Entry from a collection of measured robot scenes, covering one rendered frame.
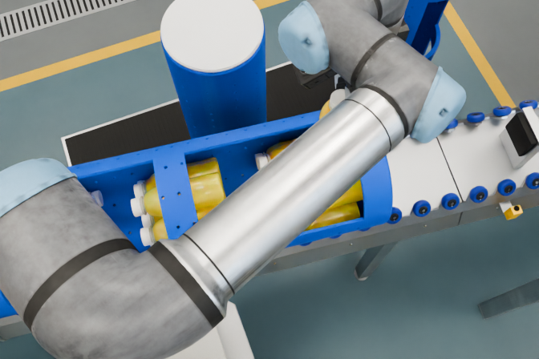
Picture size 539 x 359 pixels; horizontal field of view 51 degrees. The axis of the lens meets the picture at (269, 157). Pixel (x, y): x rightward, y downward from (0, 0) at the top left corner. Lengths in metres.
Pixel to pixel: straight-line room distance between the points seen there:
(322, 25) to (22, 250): 0.38
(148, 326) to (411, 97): 0.34
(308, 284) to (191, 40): 1.19
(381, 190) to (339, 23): 0.59
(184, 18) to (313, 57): 0.96
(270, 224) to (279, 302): 1.79
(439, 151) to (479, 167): 0.11
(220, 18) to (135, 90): 1.20
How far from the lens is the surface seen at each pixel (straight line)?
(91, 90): 2.76
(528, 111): 1.49
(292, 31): 0.64
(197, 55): 1.50
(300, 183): 0.53
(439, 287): 2.41
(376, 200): 1.19
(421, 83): 0.61
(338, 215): 1.26
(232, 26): 1.55
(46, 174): 0.57
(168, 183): 1.14
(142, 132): 2.42
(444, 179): 1.52
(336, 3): 0.66
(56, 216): 0.54
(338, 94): 0.98
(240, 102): 1.64
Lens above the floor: 2.28
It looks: 67 degrees down
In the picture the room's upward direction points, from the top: straight up
